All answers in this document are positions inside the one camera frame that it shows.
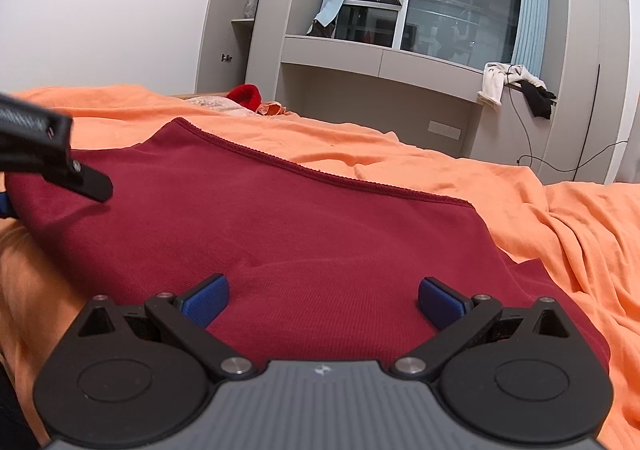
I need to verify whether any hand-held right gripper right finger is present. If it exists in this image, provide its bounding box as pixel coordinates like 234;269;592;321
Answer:
390;276;571;379

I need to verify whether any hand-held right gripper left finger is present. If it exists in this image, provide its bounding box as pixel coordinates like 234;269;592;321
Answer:
75;273;258;381

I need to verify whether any dark red sweater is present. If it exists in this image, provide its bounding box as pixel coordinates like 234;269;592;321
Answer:
4;117;613;433

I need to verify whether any orange duvet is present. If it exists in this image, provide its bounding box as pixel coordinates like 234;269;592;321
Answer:
0;84;640;450

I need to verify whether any pale floral pillow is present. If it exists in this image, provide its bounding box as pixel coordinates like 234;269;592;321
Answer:
184;94;242;114

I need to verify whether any bright red cloth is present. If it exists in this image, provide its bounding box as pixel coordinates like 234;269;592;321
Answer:
227;84;264;112

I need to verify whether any small orange cloth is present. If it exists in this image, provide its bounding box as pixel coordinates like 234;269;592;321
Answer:
257;102;297;117

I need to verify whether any open wardrobe door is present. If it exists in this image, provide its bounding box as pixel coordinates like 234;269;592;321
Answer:
195;0;267;95

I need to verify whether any black garment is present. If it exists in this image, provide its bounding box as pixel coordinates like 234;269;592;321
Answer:
520;80;558;120

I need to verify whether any white garment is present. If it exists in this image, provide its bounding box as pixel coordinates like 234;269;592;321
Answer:
476;62;549;107

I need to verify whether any grey built-in wardrobe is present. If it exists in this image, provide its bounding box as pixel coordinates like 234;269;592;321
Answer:
195;0;640;187

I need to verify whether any window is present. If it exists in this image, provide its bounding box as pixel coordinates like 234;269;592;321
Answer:
335;0;526;71

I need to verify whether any white wall socket plate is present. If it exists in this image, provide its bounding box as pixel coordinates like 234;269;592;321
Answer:
428;120;462;139

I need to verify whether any thin black cable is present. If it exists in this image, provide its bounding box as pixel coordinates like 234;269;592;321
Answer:
589;64;602;167

